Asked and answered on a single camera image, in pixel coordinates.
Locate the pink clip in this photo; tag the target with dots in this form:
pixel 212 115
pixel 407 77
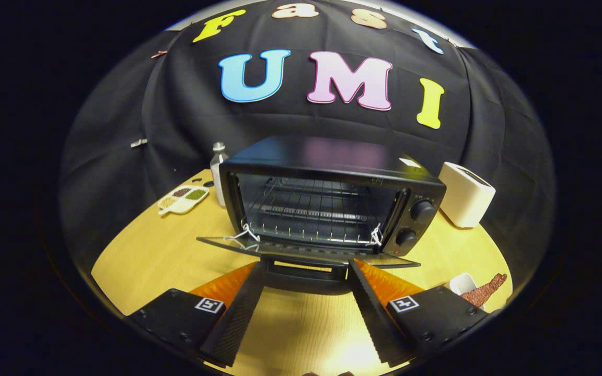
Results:
pixel 158 54

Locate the white divided grain dish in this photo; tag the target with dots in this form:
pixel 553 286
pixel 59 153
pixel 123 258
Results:
pixel 183 199

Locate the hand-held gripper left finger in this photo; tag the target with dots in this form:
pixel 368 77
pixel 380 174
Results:
pixel 238 318

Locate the black backdrop cloth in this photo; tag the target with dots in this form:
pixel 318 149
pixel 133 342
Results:
pixel 175 115

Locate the white pop-up toaster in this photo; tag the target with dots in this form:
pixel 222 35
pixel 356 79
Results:
pixel 463 198

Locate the clear plastic bottle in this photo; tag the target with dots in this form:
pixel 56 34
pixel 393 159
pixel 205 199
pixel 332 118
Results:
pixel 218 177

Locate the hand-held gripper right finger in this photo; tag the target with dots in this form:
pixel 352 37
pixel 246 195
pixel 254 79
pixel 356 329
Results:
pixel 374 318

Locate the silver clip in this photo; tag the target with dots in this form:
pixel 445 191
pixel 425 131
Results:
pixel 138 142

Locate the black toaster oven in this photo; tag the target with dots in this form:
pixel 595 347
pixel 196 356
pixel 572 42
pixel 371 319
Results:
pixel 332 156

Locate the white ribbed tray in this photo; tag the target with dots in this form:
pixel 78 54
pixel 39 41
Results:
pixel 462 283

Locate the reddish brown meat piece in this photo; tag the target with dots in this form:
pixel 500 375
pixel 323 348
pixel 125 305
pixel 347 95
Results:
pixel 484 293

